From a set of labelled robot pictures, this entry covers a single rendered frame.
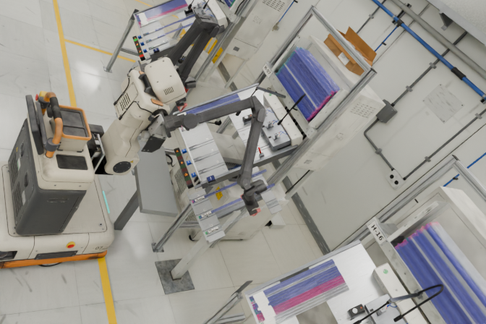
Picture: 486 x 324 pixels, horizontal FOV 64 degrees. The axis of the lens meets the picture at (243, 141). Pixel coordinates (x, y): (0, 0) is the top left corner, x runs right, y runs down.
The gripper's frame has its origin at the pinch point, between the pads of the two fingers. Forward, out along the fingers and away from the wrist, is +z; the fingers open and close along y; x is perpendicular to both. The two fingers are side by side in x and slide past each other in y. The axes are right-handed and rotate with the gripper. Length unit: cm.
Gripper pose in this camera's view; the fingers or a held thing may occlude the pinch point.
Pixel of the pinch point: (250, 207)
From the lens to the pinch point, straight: 228.6
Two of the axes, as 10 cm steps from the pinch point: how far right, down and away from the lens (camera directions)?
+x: -9.1, 3.7, -2.0
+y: -4.2, -7.1, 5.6
